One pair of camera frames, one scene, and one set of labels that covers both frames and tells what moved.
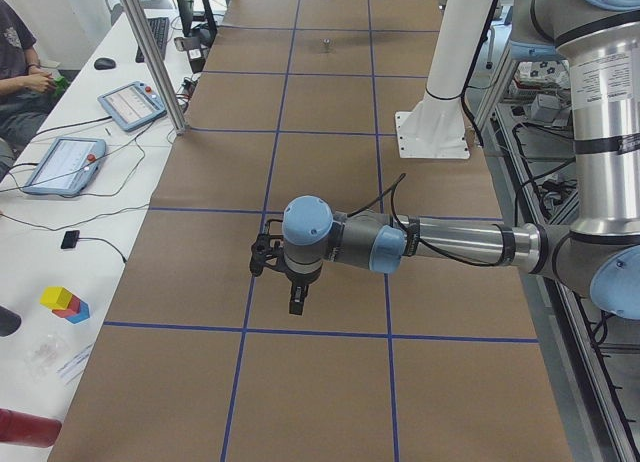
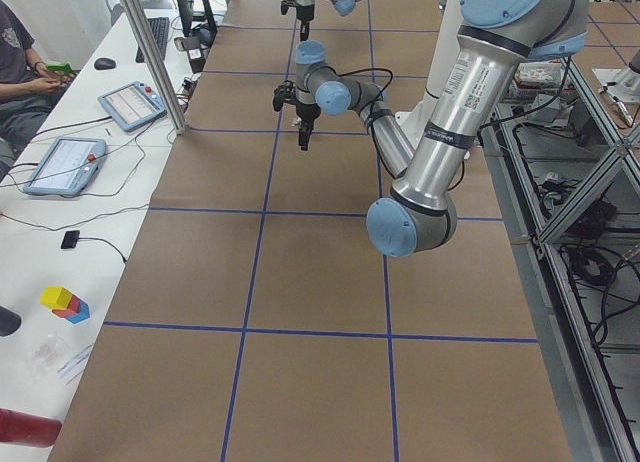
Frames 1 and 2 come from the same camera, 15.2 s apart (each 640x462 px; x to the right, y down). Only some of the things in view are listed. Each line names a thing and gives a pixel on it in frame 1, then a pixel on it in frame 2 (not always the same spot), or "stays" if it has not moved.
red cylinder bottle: x=28 y=429 stays
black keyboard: x=159 y=27 stays
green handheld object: x=61 y=83 to x=60 y=66
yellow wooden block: x=56 y=297 stays
